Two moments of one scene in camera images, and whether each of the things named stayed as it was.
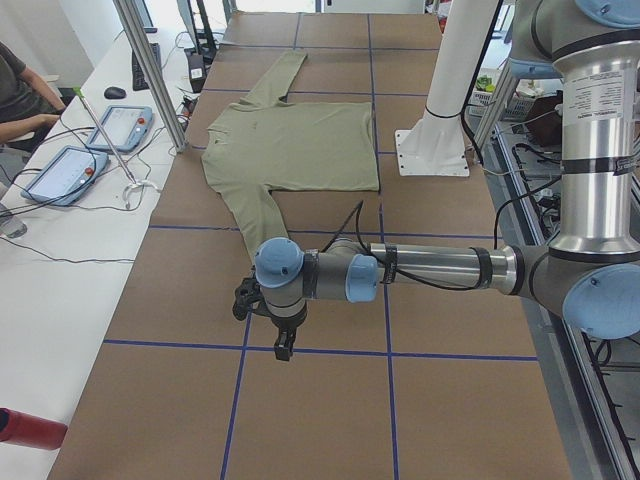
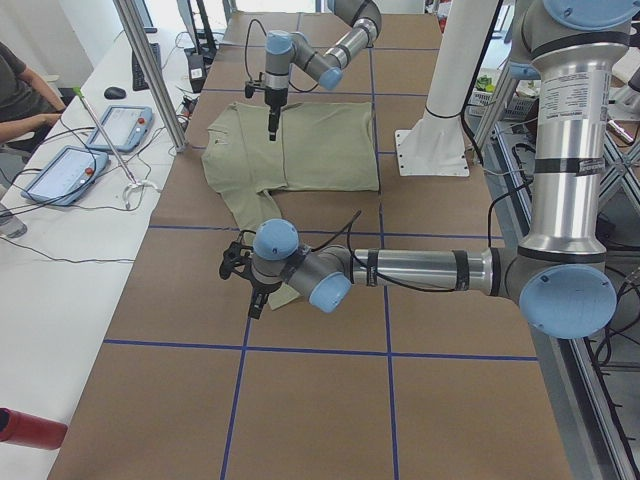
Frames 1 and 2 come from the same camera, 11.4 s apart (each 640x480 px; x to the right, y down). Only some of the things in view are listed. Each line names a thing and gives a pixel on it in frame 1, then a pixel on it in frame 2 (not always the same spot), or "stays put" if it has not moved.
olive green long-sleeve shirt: [264, 143] stays put
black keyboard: [139, 82] stays put
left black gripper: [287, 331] -> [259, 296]
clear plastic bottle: [13, 227] stays put
